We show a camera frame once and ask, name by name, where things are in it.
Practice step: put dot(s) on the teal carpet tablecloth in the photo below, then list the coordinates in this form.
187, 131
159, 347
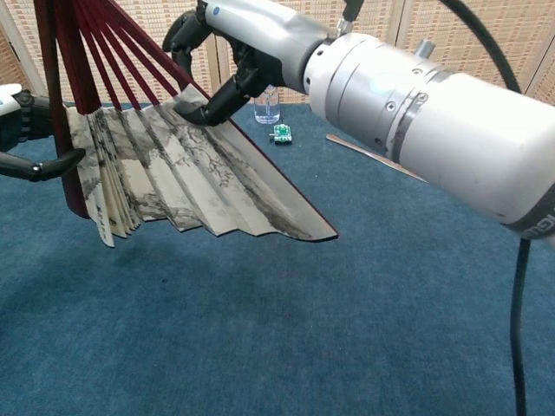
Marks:
303, 325

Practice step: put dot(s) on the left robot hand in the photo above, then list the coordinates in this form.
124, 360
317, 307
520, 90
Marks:
30, 117

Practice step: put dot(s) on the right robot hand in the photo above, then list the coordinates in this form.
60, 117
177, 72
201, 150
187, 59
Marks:
269, 39

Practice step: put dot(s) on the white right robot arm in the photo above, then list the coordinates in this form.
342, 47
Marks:
455, 130

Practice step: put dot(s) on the red-ribbed paper folding fan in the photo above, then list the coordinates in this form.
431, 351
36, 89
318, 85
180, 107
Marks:
173, 164

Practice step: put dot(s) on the clear plastic water bottle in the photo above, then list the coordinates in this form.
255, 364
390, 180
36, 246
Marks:
266, 108

